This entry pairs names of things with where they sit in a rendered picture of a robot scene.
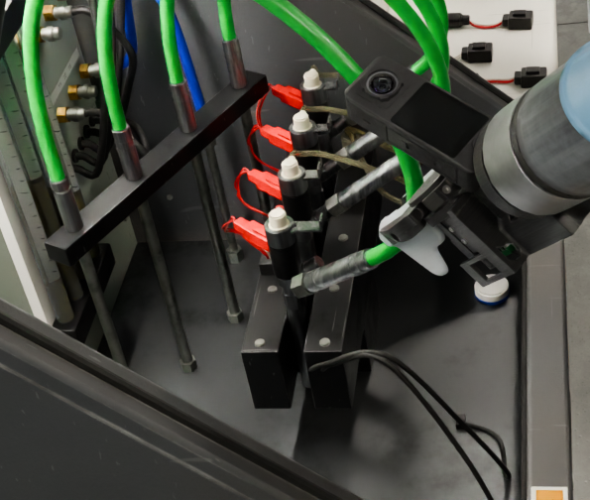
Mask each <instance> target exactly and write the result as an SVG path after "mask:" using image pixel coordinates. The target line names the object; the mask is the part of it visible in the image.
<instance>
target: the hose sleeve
mask: <svg viewBox="0 0 590 500"><path fill-rule="evenodd" d="M370 249H372V248H366V249H364V250H360V251H357V252H355V253H352V254H350V255H349V256H346V257H344V258H342V259H339V260H337V261H334V262H332V263H329V264H327V265H323V266H320V267H319V268H316V269H314V270H312V271H310V272H307V273H306V274H305V275H304V277H303V283H304V286H305V287H306V288H307V289H308V290H309V291H310V292H313V293H314V292H317V291H319V290H324V289H326V288H328V287H331V286H333V285H335V284H337V283H340V282H343V281H345V280H348V279H350V278H353V277H356V276H360V275H362V274H365V273H368V272H369V271H371V270H374V269H376V268H377V267H378V266H379V265H377V266H371V265H370V264H369V263H368V262H367V259H366V253H367V251H368V250H370Z"/></svg>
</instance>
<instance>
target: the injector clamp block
mask: <svg viewBox="0 0 590 500"><path fill-rule="evenodd" d="M364 158H365V160H366V163H367V165H370V166H373V167H376V168H378V162H377V155H376V148H375V149H374V150H373V151H372V152H369V153H368V154H367V155H366V156H364ZM364 176H366V173H365V171H364V169H360V168H357V167H354V166H350V167H349V168H347V169H345V170H343V169H341V170H339V171H338V175H337V180H336V185H335V190H334V194H336V193H338V192H340V191H343V190H344V189H346V188H347V187H348V186H351V185H352V184H353V183H354V182H357V181H358V180H360V179H361V178H363V177H364ZM381 206H382V195H381V194H380V193H379V192H378V191H377V190H375V191H373V192H372V193H370V194H369V195H367V196H366V197H365V198H364V199H361V200H360V201H359V202H358V203H355V204H354V205H352V206H350V207H351V208H349V209H347V210H346V211H344V212H343V213H341V214H340V215H338V216H336V217H334V216H331V217H330V218H329V221H328V226H327V231H326V236H325V241H324V246H323V252H322V257H321V259H322V260H323V262H324V265H327V264H329V263H332V262H334V261H337V260H339V259H342V258H344V257H346V256H349V255H350V254H352V253H355V252H357V251H360V250H364V249H366V248H374V247H376V241H377V234H378V227H379V220H380V213H381ZM282 289H283V287H281V286H279V285H278V283H277V278H276V276H275V275H261V273H260V277H259V281H258V285H257V289H256V293H255V297H254V301H253V304H252V308H251V312H250V316H249V320H248V324H247V328H246V332H245V336H244V341H243V345H242V349H241V356H242V360H243V364H244V368H245V372H246V376H247V380H248V384H249V388H250V392H251V396H252V400H253V404H254V408H255V409H290V408H291V406H292V401H293V396H294V391H295V382H296V376H297V372H300V371H299V366H298V361H297V356H296V352H295V343H294V338H293V334H292V329H291V324H290V320H289V315H288V310H287V306H286V305H285V301H284V297H283V292H282ZM304 299H305V310H306V315H307V320H308V329H307V334H306V340H305V345H304V350H303V354H304V359H305V364H306V369H307V374H308V378H309V383H310V388H311V393H312V398H313V403H314V406H315V408H316V409H352V407H353V400H354V393H355V386H356V379H357V372H371V371H372V367H373V359H372V358H359V359H355V360H352V361H349V362H346V363H344V364H341V365H338V366H335V367H330V368H328V369H327V370H326V371H324V372H322V371H320V370H321V368H318V369H316V370H314V371H312V372H309V371H308V368H310V367H311V366H312V365H314V364H317V363H320V362H324V361H328V360H331V359H333V358H336V357H338V356H341V355H343V354H346V353H349V352H353V351H357V350H361V349H375V344H376V337H377V329H378V321H379V314H380V308H379V301H378V294H377V288H376V281H375V274H374V270H371V271H369V272H368V273H365V274H362V275H360V276H356V277H353V278H350V279H348V280H345V281H343V282H340V283H337V284H335V285H333V286H331V287H328V288H326V289H324V290H319V291H318V293H315V294H314V298H313V303H312V309H311V314H310V315H309V310H308V305H307V300H306V297H304Z"/></svg>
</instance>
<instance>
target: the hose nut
mask: <svg viewBox="0 0 590 500"><path fill-rule="evenodd" d="M306 273H307V272H305V273H301V274H299V275H296V276H294V277H292V283H291V290H292V291H293V293H294V294H295V295H296V296H297V298H298V299H299V298H303V297H307V296H310V295H312V294H315V293H318V291H317V292H314V293H313V292H310V291H309V290H308V289H307V288H306V287H305V286H304V283H303V277H304V275H305V274H306Z"/></svg>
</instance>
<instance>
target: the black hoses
mask: <svg viewBox="0 0 590 500"><path fill-rule="evenodd" d="M87 1H88V5H89V7H87V6H74V7H71V15H72V16H74V15H78V14H84V15H87V16H89V17H90V18H92V22H93V27H94V33H95V40H96V46H97V12H98V4H97V0H87ZM112 41H113V57H114V65H115V73H116V78H117V84H118V89H119V94H120V99H121V88H122V75H123V60H124V50H125V51H126V53H127V55H128V58H129V68H128V73H127V77H126V81H125V86H124V91H123V96H122V100H121V103H122V107H123V111H124V115H125V116H126V113H127V109H128V105H129V101H130V96H131V92H132V87H133V82H134V78H135V74H136V70H137V56H136V53H135V50H134V49H133V47H132V45H131V44H130V42H129V41H128V40H127V39H126V38H125V0H117V22H116V27H115V14H114V9H113V23H112ZM99 75H100V109H98V108H88V109H84V117H88V121H89V125H90V127H94V126H95V124H99V129H96V128H90V127H89V125H84V126H83V135H84V138H86V139H87V138H89V137H90V136H96V137H99V140H98V145H97V144H96V143H94V142H93V141H90V140H84V138H83V137H78V139H77V147H78V149H79V150H80V151H83V150H84V148H89V149H91V150H92V151H94V152H95V153H97V159H94V158H93V157H91V156H90V155H88V154H86V153H83V152H78V150H77V149H73V150H72V152H71V157H72V160H73V162H74V163H78V161H79V160H83V161H85V162H86V163H88V164H90V165H91V166H94V167H95V169H94V170H93V172H92V171H89V170H88V169H86V168H84V167H83V166H80V165H72V166H73V169H74V172H75V173H79V174H81V175H82V176H84V177H86V178H88V179H91V180H94V179H96V178H99V176H100V174H101V172H102V170H103V165H104V164H105V162H106V160H107V159H108V155H109V152H110V151H111V149H112V147H113V145H114V138H113V134H112V131H111V129H112V123H111V119H110V115H109V111H108V107H107V104H106V99H105V94H104V89H103V84H102V79H101V74H100V67H99ZM125 119H126V123H128V124H129V126H130V128H131V129H132V130H133V131H134V132H135V134H136V135H137V137H138V139H139V142H140V143H139V142H138V141H137V140H136V139H135V138H134V137H133V138H134V139H133V140H134V142H135V147H136V150H137V152H138V153H139V154H141V155H142V156H145V155H147V154H148V153H149V152H150V146H149V143H148V140H147V138H146V135H145V133H144V131H143V130H142V128H141V127H140V125H139V124H138V123H136V122H135V121H133V120H131V119H128V118H125Z"/></svg>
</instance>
